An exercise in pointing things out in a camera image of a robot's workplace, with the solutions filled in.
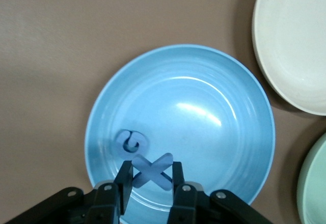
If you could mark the blue capital letter G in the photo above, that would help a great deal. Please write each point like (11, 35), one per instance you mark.
(142, 145)

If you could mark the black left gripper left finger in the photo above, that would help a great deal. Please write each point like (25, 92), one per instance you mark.
(107, 203)

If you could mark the pale green plate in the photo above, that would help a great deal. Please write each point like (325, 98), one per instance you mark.
(315, 183)

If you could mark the blue letter X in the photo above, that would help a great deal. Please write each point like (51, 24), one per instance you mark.
(152, 170)

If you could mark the pale beige plate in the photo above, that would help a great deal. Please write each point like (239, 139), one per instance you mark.
(293, 43)

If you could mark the blue plate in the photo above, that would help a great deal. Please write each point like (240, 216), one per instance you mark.
(191, 94)

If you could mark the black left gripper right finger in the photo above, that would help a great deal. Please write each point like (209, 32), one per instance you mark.
(188, 206)

